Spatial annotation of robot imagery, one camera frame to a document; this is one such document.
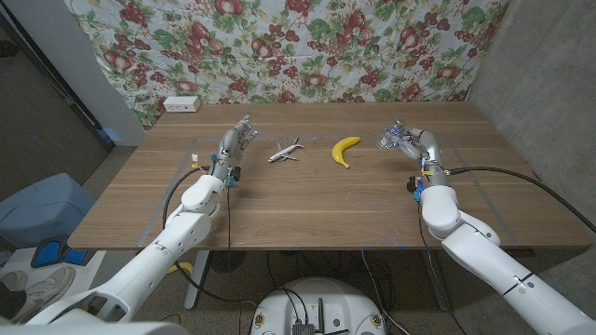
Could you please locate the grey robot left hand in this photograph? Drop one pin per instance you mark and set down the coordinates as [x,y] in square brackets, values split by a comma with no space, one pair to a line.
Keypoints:
[230,148]

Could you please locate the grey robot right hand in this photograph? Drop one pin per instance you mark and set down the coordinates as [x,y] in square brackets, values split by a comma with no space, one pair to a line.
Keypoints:
[428,146]

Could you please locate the clear glass salt shaker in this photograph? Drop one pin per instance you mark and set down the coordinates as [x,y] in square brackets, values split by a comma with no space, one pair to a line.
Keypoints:
[384,142]

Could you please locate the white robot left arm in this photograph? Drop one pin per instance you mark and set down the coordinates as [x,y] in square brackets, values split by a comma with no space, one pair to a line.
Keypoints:
[158,260]

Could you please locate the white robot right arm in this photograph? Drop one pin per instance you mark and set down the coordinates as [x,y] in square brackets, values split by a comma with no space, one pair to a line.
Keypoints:
[489,265]

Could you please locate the white toy airplane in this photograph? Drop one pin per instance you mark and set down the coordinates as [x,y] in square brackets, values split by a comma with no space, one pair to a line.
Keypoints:
[284,152]

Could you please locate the yellow toy banana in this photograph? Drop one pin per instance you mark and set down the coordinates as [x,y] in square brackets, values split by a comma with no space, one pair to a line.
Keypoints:
[340,151]

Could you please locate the white power outlet strip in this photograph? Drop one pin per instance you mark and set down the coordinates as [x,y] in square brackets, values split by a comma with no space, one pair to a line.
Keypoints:
[181,104]

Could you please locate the floral fruit print backdrop cloth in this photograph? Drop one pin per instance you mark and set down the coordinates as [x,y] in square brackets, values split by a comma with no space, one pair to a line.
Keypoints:
[279,46]

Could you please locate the round black floor fan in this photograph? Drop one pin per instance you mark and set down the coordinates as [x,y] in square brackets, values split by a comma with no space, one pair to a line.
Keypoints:
[226,260]

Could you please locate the yellow object on floor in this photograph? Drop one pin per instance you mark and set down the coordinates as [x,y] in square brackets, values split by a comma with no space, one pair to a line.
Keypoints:
[182,266]

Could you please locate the white table leg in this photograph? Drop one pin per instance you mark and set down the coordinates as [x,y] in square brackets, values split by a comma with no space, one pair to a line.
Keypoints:
[198,279]

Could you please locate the grey table leg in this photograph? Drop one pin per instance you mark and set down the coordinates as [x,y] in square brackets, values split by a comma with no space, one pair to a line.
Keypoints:
[435,284]

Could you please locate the white robot torso base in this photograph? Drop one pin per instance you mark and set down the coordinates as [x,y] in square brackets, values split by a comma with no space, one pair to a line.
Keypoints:
[340,298]

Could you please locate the black antenna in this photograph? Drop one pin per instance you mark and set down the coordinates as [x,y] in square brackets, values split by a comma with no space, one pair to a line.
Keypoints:
[320,314]

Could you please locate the blue-grey plastic bin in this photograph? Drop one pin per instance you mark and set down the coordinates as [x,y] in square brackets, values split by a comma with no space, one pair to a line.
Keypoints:
[42,209]

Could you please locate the blue and black foot pedal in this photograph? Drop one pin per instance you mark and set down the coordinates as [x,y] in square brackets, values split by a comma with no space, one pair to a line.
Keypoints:
[46,253]

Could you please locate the white sneaker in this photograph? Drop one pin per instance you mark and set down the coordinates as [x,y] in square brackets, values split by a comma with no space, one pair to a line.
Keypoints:
[49,284]

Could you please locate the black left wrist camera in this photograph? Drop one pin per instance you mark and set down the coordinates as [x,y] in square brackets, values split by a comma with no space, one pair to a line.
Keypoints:
[235,173]

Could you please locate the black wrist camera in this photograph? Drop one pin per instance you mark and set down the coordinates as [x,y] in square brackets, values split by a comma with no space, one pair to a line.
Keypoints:
[235,173]
[412,183]

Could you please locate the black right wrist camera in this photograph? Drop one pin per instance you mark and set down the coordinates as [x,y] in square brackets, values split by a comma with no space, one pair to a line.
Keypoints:
[412,183]

